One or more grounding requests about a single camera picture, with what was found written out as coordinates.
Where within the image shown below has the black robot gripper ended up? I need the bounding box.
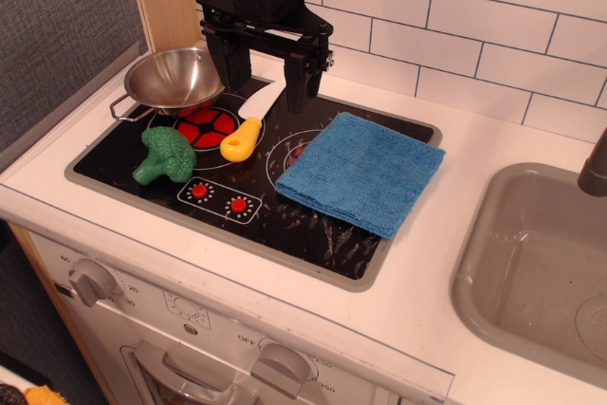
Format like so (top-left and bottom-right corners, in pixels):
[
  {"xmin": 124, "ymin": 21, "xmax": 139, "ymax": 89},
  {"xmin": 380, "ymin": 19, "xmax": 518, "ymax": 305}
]
[{"xmin": 196, "ymin": 0, "xmax": 333, "ymax": 114}]

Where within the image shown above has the yellow handled toy knife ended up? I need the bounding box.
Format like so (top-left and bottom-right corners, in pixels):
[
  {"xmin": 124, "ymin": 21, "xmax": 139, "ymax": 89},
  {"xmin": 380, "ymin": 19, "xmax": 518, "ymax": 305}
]
[{"xmin": 220, "ymin": 81, "xmax": 285, "ymax": 162}]

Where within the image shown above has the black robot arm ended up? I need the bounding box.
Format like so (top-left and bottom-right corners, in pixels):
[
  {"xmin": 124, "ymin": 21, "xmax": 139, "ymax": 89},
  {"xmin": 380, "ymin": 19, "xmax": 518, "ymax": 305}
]
[{"xmin": 195, "ymin": 0, "xmax": 334, "ymax": 114}]

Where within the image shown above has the blue folded towel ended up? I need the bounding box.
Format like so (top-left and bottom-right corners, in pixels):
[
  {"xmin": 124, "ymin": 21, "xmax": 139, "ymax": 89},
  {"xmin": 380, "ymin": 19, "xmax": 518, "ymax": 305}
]
[{"xmin": 276, "ymin": 113, "xmax": 446, "ymax": 240}]

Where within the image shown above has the small steel pan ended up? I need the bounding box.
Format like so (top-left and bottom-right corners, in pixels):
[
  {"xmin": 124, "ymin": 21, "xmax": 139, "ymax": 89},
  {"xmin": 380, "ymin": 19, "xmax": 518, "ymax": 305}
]
[{"xmin": 110, "ymin": 47, "xmax": 225, "ymax": 122}]

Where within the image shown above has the black toy stovetop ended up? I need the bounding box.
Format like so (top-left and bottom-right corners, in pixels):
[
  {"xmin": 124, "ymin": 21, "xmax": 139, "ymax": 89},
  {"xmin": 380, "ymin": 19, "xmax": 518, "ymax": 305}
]
[{"xmin": 64, "ymin": 73, "xmax": 444, "ymax": 293}]

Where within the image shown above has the green toy broccoli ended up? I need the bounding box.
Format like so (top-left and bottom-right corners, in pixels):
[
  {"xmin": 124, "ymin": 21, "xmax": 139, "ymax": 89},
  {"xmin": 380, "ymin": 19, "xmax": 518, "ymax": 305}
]
[{"xmin": 132, "ymin": 126, "xmax": 197, "ymax": 186}]

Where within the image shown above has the left red stove knob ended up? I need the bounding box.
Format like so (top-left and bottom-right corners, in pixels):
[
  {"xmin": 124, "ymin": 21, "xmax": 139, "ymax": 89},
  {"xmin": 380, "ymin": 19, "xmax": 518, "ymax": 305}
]
[{"xmin": 191, "ymin": 184, "xmax": 209, "ymax": 199}]

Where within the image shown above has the red stove knob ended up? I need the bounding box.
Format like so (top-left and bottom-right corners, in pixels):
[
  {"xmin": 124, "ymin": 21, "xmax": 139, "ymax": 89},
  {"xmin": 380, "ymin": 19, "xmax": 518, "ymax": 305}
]
[
  {"xmin": 230, "ymin": 198, "xmax": 248, "ymax": 213},
  {"xmin": 191, "ymin": 184, "xmax": 209, "ymax": 199}
]

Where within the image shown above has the right red stove knob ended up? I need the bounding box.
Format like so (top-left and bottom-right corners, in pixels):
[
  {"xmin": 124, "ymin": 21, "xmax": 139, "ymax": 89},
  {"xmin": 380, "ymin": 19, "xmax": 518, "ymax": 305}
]
[{"xmin": 230, "ymin": 198, "xmax": 248, "ymax": 213}]

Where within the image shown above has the grey timer dial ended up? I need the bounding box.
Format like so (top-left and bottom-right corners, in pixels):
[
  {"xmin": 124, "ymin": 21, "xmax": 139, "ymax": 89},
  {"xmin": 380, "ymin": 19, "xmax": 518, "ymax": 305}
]
[{"xmin": 68, "ymin": 259, "xmax": 117, "ymax": 307}]

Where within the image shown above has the grey oven temperature dial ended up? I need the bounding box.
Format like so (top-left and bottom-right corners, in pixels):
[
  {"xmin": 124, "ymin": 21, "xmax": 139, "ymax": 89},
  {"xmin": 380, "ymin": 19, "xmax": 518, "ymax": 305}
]
[{"xmin": 250, "ymin": 343, "xmax": 311, "ymax": 399}]

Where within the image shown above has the grey toy sink basin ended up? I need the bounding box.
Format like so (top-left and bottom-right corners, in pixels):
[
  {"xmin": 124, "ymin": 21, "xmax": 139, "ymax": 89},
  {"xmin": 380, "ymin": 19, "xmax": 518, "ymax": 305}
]
[{"xmin": 451, "ymin": 163, "xmax": 606, "ymax": 388}]

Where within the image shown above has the grey faucet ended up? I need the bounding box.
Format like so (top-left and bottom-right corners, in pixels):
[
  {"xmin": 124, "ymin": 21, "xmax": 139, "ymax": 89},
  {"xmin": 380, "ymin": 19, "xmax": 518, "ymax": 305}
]
[{"xmin": 578, "ymin": 129, "xmax": 607, "ymax": 197}]

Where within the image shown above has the orange and black toy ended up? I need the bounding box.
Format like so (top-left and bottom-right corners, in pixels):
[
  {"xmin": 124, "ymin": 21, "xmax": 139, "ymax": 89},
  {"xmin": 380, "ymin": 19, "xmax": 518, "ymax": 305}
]
[{"xmin": 0, "ymin": 383, "xmax": 67, "ymax": 405}]

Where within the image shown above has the oven door with handle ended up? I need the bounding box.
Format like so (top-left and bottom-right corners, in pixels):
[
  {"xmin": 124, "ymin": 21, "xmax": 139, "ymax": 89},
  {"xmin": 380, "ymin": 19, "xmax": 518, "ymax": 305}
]
[{"xmin": 121, "ymin": 341, "xmax": 398, "ymax": 404}]

